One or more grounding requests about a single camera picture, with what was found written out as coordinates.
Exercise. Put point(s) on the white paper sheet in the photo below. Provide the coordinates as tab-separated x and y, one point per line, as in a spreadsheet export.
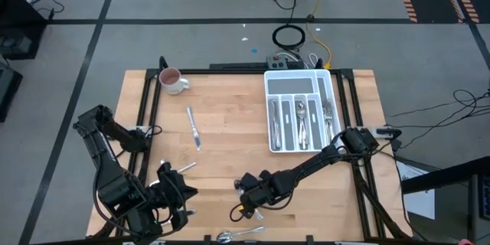
417	199

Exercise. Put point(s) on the red round object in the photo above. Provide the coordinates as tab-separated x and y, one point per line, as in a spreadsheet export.
465	242

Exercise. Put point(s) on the black cabinet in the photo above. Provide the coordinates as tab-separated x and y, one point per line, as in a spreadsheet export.
19	15

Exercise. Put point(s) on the black case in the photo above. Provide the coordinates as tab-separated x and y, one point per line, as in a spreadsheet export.
9	92

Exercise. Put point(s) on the white cutlery tray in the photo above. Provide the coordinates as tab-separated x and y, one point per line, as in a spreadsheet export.
291	86

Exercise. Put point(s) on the white mug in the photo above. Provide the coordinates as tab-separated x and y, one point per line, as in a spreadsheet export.
172	80

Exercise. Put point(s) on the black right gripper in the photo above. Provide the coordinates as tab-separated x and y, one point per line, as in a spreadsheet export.
264	191

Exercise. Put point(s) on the grey power strip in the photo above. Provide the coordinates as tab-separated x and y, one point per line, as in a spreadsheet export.
277	62

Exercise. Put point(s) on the black desk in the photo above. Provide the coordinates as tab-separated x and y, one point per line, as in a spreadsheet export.
444	176

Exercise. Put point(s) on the black table-level camera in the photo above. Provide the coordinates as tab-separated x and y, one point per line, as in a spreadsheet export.
249	242

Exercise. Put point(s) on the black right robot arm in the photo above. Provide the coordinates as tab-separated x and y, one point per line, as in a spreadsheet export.
317	162

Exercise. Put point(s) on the silver fork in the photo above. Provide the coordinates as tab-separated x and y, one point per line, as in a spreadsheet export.
328	116
326	107
330	130
331	122
193	124

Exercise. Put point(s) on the silver spoon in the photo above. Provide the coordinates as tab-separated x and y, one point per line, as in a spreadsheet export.
305	143
162	162
224	237
260	214
301	108
303	134
302	116

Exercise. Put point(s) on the black monitor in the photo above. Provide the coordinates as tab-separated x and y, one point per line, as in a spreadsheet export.
480	206

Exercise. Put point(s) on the yellow tape band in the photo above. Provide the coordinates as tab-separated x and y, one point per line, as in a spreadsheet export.
240	207

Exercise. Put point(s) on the black aluminium table frame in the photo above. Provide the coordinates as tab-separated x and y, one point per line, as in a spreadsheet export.
151	84

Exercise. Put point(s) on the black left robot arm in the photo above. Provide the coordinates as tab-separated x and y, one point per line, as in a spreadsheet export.
107	176

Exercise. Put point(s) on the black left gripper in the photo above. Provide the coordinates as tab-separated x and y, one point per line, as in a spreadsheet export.
168	187

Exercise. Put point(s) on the silver corner bracket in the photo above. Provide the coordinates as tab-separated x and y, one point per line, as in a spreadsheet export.
356	243

